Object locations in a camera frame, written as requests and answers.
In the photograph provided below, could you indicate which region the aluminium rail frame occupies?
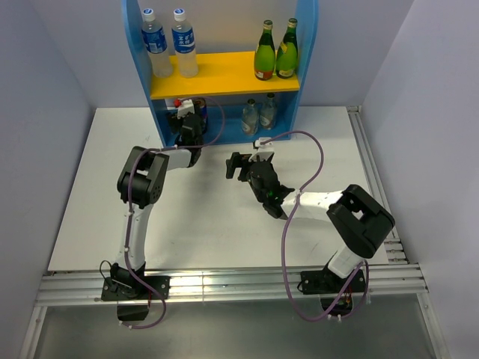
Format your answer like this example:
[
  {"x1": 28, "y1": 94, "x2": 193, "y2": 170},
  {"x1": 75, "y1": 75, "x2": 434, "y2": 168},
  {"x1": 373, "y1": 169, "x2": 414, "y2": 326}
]
[{"x1": 19, "y1": 106, "x2": 450, "y2": 358}]

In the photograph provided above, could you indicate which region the purple cable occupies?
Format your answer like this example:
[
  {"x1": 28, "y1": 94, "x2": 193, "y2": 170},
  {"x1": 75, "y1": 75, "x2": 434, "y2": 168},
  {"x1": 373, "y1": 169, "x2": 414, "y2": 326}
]
[
  {"x1": 126, "y1": 96, "x2": 225, "y2": 330},
  {"x1": 261, "y1": 129, "x2": 370, "y2": 322}
]

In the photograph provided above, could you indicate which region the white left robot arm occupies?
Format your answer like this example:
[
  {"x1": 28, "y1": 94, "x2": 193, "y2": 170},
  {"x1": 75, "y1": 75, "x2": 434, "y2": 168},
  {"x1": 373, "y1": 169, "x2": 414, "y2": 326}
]
[{"x1": 106, "y1": 113, "x2": 204, "y2": 299}]

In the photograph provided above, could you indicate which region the Red Bull can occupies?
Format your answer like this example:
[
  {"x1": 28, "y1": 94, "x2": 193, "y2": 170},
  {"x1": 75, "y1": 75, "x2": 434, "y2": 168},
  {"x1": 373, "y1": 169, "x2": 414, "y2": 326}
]
[{"x1": 192, "y1": 97, "x2": 208, "y2": 134}]

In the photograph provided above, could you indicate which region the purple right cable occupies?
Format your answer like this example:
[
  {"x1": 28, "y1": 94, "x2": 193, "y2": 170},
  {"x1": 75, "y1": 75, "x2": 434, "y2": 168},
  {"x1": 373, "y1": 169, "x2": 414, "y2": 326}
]
[{"x1": 261, "y1": 129, "x2": 370, "y2": 322}]

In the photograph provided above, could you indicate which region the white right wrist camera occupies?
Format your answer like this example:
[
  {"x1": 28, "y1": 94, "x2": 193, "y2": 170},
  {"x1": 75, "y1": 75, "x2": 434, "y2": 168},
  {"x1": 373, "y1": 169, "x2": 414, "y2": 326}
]
[{"x1": 249, "y1": 138, "x2": 275, "y2": 162}]

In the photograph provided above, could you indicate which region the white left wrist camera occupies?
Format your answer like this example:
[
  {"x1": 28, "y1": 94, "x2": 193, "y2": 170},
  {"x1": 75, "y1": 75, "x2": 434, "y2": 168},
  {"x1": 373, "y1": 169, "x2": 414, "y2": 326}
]
[{"x1": 174, "y1": 99, "x2": 195, "y2": 119}]

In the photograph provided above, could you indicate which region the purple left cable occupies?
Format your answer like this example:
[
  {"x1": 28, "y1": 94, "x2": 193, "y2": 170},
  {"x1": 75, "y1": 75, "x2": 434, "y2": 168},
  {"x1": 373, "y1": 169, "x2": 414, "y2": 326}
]
[{"x1": 126, "y1": 96, "x2": 225, "y2": 330}]

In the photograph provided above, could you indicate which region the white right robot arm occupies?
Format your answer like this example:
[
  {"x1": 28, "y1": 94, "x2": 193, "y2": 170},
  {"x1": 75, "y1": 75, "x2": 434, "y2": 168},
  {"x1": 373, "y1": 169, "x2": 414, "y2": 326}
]
[{"x1": 226, "y1": 152, "x2": 395, "y2": 295}]

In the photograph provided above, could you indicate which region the green glass bottle left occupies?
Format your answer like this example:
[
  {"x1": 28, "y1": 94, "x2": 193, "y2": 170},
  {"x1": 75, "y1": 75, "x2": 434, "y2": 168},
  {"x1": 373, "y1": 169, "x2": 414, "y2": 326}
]
[{"x1": 254, "y1": 19, "x2": 275, "y2": 81}]

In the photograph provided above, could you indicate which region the blue and yellow shelf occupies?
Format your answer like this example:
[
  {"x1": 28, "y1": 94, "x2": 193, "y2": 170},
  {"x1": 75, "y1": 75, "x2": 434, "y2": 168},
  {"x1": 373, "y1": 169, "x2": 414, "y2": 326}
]
[{"x1": 121, "y1": 1, "x2": 319, "y2": 145}]

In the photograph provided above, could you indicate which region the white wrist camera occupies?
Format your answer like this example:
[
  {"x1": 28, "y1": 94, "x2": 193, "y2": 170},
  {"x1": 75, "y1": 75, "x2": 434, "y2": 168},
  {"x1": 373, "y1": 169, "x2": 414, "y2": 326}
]
[
  {"x1": 174, "y1": 99, "x2": 195, "y2": 119},
  {"x1": 249, "y1": 138, "x2": 275, "y2": 162}
]

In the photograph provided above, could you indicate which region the green glass bottle right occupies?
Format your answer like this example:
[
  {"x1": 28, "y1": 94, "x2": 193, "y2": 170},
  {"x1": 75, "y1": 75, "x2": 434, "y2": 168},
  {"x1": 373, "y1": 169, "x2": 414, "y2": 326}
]
[{"x1": 275, "y1": 18, "x2": 298, "y2": 79}]

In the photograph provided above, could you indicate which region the Pocari Sweat bottle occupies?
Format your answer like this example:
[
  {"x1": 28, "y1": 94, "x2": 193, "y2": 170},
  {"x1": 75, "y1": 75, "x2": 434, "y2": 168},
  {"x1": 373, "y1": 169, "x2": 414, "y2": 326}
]
[
  {"x1": 171, "y1": 8, "x2": 199, "y2": 78},
  {"x1": 141, "y1": 8, "x2": 173, "y2": 78}
]

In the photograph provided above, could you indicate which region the clear glass bottle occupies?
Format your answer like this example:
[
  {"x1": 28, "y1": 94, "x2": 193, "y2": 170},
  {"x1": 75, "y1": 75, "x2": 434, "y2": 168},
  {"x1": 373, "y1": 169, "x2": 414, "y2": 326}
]
[
  {"x1": 242, "y1": 99, "x2": 258, "y2": 135},
  {"x1": 259, "y1": 93, "x2": 277, "y2": 129}
]

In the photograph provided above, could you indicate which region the green glass bottle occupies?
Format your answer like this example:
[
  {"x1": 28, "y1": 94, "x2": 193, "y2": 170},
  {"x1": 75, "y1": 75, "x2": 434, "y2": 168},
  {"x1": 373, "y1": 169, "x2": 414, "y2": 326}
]
[
  {"x1": 275, "y1": 18, "x2": 298, "y2": 79},
  {"x1": 254, "y1": 19, "x2": 275, "y2": 81}
]

